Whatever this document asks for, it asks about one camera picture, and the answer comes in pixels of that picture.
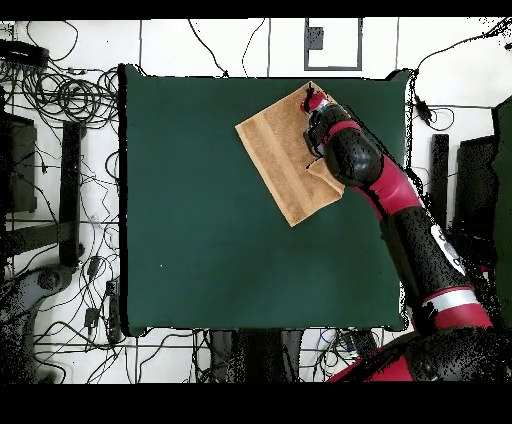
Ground tan terry towel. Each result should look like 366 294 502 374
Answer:
234 80 346 228

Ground small grey box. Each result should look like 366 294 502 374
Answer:
307 26 325 51

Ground dark green tablecloth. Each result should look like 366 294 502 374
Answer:
117 63 413 339

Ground black box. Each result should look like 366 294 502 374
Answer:
0 111 38 214
454 135 498 251

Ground black power strip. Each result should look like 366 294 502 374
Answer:
339 328 380 361
0 39 50 68

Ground grey tripod base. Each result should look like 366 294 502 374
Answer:
0 263 74 326

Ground grey square floor frame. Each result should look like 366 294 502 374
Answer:
303 17 364 72

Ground black floor cable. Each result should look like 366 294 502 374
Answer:
414 17 512 74
187 17 230 78
241 17 268 78

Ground coiled black cables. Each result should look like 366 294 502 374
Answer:
21 65 120 130

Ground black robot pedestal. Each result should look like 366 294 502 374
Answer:
209 329 303 383

